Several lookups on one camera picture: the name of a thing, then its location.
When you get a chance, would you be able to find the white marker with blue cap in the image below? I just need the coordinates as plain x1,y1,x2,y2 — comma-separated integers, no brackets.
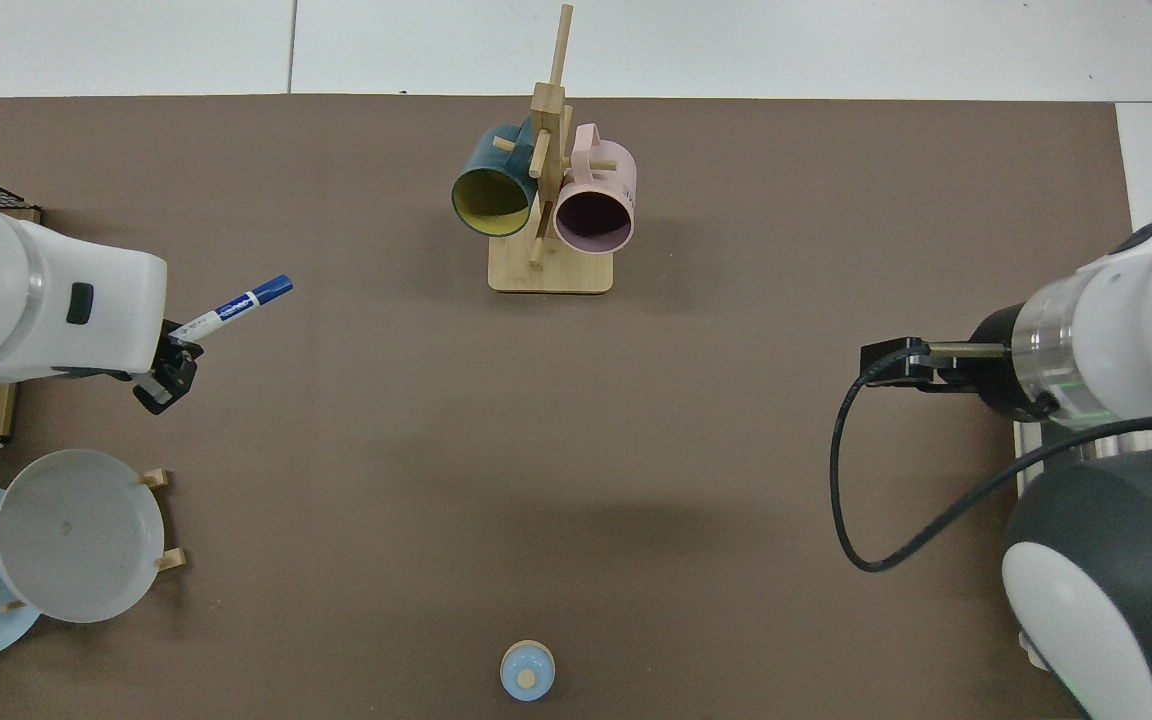
168,274,294,346

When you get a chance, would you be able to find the wooden plate rack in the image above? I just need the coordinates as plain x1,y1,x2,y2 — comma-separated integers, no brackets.
0,468,187,613

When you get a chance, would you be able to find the grey plate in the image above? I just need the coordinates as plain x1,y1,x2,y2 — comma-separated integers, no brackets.
0,448,166,625

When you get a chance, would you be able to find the brown table cloth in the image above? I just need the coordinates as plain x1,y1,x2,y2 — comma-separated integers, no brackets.
0,95,1134,720

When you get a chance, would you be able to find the dark blue cup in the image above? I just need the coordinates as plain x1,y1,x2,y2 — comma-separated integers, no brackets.
451,122,540,239

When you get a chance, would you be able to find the wooden cup stand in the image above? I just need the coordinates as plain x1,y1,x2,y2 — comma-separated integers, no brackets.
488,3,615,295

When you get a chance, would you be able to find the pink cup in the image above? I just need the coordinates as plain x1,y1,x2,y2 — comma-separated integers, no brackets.
553,123,637,255

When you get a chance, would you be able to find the small blue round bell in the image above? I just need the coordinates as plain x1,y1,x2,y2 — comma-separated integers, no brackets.
499,640,557,703

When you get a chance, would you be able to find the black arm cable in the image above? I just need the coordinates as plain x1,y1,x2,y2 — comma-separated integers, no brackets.
831,345,1152,574

